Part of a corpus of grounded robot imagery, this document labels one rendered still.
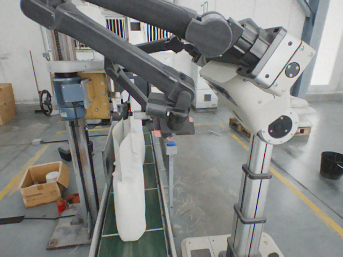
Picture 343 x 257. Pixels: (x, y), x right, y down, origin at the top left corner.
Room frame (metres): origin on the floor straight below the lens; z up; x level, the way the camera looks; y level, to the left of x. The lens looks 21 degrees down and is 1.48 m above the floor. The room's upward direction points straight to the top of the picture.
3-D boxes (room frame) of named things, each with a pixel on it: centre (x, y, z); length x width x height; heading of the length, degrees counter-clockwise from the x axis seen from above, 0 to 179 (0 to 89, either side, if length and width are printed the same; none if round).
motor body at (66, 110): (1.22, 0.60, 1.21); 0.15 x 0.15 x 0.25
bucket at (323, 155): (2.22, -2.00, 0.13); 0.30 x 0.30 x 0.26
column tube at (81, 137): (1.45, 0.70, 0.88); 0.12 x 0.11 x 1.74; 99
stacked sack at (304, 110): (3.68, -2.24, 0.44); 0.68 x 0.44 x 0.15; 99
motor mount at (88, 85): (1.30, 0.53, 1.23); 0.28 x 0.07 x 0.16; 9
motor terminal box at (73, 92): (1.13, 0.54, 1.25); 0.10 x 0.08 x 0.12; 124
